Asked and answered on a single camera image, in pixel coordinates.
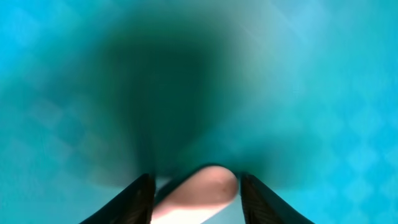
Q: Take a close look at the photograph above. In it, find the teal serving tray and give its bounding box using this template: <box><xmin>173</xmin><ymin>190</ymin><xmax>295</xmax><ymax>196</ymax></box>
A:
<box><xmin>1</xmin><ymin>0</ymin><xmax>397</xmax><ymax>223</ymax></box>

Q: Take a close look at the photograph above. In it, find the white plastic fork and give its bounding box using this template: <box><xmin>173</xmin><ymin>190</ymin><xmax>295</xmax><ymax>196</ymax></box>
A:
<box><xmin>151</xmin><ymin>166</ymin><xmax>239</xmax><ymax>224</ymax></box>

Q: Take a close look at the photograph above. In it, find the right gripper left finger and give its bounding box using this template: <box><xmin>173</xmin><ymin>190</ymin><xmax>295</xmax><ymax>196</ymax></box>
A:
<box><xmin>81</xmin><ymin>174</ymin><xmax>155</xmax><ymax>224</ymax></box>

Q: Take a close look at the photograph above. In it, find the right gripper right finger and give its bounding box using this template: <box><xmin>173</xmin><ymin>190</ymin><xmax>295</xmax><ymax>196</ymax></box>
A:
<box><xmin>240</xmin><ymin>173</ymin><xmax>314</xmax><ymax>224</ymax></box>

